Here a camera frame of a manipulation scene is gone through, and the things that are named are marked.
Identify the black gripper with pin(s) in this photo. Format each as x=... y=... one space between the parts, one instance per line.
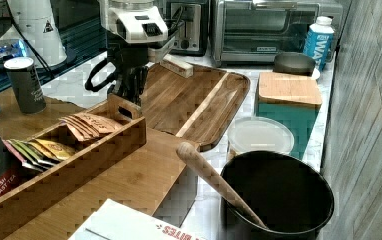
x=130 y=74

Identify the silver toaster oven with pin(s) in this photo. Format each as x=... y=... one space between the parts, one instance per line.
x=255 y=31

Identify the wooden cutting board tray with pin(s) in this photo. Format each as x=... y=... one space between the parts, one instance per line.
x=198 y=108

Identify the yellow green tea bags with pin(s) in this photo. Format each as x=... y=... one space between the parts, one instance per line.
x=39 y=154

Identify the blue water carton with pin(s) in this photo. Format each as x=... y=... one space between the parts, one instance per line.
x=318 y=41

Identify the wooden spoon handle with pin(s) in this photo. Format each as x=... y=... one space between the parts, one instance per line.
x=194 y=160

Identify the dark grey round canister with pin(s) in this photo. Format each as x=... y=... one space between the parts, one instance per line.
x=294 y=63

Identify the teal canister with wooden lid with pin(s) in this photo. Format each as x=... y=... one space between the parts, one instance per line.
x=292 y=100

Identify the black utensil holder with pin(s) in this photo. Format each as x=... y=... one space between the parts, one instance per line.
x=292 y=199

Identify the orange tea bags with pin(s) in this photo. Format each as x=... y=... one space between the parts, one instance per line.
x=87 y=126

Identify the wooden tea bag organizer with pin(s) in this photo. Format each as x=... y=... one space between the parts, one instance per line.
x=24 y=203

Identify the grey spice shaker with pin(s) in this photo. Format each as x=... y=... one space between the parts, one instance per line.
x=25 y=84

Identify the black two-slot toaster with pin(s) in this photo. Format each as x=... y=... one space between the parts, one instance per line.
x=192 y=37

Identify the white cereal bites box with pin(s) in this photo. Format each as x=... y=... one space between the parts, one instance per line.
x=115 y=221

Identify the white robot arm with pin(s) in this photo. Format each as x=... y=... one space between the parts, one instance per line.
x=136 y=34

